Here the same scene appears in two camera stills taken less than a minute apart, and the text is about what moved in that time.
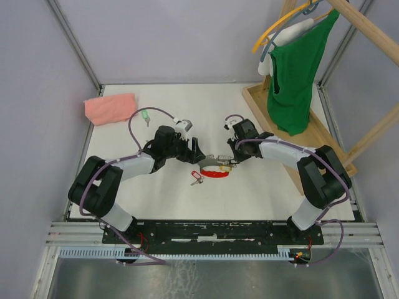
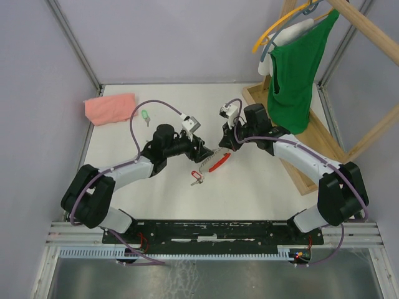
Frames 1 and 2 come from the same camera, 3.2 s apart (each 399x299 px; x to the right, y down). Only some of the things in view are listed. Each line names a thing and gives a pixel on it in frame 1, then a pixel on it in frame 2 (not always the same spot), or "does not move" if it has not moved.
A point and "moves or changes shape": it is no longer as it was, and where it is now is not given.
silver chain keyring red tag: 210,166 moves or changes shape
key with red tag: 197,175 does not move
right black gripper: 237,157 -> 227,140
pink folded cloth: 111,108 does not move
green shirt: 294,67 does not move
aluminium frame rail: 90,234 does not move
